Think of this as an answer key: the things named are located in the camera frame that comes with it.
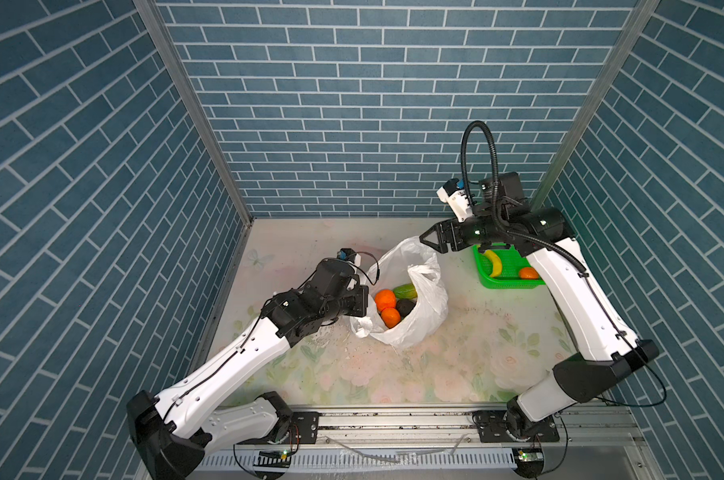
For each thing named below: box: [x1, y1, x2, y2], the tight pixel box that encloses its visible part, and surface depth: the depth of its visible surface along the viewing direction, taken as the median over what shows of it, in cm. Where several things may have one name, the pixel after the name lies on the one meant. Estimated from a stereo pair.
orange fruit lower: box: [381, 307, 401, 329], surface depth 91 cm
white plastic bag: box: [350, 236, 448, 349], surface depth 75 cm
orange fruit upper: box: [374, 289, 397, 312], surface depth 93 cm
